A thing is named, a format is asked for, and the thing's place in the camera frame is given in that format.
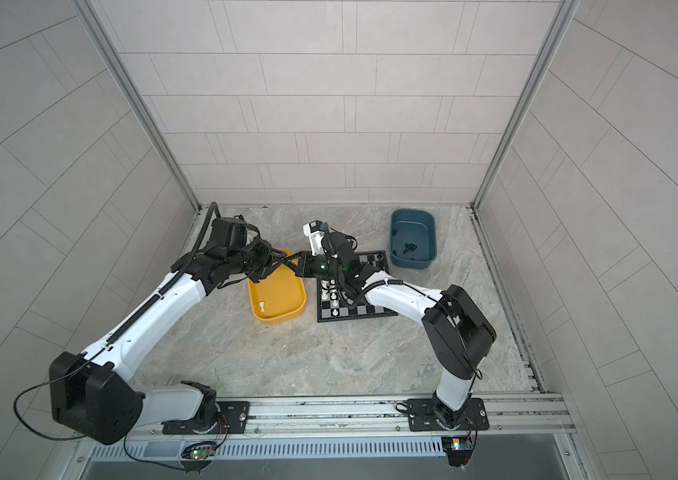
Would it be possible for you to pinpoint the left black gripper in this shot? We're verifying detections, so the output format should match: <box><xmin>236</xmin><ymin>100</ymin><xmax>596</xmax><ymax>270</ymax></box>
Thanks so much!
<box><xmin>226</xmin><ymin>237</ymin><xmax>291</xmax><ymax>284</ymax></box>

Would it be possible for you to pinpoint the yellow plastic tray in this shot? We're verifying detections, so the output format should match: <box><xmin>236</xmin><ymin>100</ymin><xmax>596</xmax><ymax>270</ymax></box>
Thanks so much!
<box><xmin>247</xmin><ymin>265</ymin><xmax>307</xmax><ymax>325</ymax></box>

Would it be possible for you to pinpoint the black white chessboard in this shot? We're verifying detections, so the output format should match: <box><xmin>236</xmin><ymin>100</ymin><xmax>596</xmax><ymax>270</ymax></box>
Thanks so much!
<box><xmin>316</xmin><ymin>250</ymin><xmax>398</xmax><ymax>323</ymax></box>

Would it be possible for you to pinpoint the teal plastic bin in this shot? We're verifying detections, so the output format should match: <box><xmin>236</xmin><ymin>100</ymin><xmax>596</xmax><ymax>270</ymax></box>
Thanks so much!
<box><xmin>390</xmin><ymin>209</ymin><xmax>437</xmax><ymax>270</ymax></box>

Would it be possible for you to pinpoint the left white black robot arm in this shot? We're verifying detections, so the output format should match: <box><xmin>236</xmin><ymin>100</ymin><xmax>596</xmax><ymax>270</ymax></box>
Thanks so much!
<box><xmin>49</xmin><ymin>205</ymin><xmax>287</xmax><ymax>445</ymax></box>

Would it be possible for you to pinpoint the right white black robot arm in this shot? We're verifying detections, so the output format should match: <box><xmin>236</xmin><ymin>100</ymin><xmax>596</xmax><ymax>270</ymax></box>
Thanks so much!
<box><xmin>284</xmin><ymin>232</ymin><xmax>497</xmax><ymax>430</ymax></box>

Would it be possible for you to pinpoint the left green circuit board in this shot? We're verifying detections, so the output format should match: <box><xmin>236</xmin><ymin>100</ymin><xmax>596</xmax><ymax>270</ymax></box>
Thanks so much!
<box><xmin>180</xmin><ymin>441</ymin><xmax>219</xmax><ymax>462</ymax></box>

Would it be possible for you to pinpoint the right circuit board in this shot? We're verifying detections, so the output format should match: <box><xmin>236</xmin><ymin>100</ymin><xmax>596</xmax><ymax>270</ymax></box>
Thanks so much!
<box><xmin>441</xmin><ymin>436</ymin><xmax>476</xmax><ymax>468</ymax></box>

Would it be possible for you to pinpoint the ventilation grille strip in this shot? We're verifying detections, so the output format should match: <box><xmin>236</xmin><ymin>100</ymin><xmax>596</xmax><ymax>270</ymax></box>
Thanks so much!
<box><xmin>90</xmin><ymin>437</ymin><xmax>445</xmax><ymax>463</ymax></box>

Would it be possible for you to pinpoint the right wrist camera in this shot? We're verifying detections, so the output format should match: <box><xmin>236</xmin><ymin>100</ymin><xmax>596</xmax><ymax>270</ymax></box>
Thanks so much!
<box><xmin>303</xmin><ymin>220</ymin><xmax>327</xmax><ymax>256</ymax></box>

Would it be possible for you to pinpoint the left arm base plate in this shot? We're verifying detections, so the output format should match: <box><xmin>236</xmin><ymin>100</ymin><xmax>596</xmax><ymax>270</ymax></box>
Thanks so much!
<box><xmin>162</xmin><ymin>401</ymin><xmax>250</xmax><ymax>435</ymax></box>

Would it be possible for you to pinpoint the aluminium mounting rail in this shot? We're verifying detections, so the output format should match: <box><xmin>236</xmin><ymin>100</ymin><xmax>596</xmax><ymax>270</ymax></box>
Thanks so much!
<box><xmin>74</xmin><ymin>392</ymin><xmax>577</xmax><ymax>442</ymax></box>

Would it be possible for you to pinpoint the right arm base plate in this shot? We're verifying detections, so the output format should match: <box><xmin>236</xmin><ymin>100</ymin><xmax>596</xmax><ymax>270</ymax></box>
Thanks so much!
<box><xmin>395</xmin><ymin>397</ymin><xmax>490</xmax><ymax>432</ymax></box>

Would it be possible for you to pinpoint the left black cable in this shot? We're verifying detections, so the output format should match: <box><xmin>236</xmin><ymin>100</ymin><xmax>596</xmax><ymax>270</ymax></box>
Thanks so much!
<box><xmin>13</xmin><ymin>359</ymin><xmax>196</xmax><ymax>472</ymax></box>

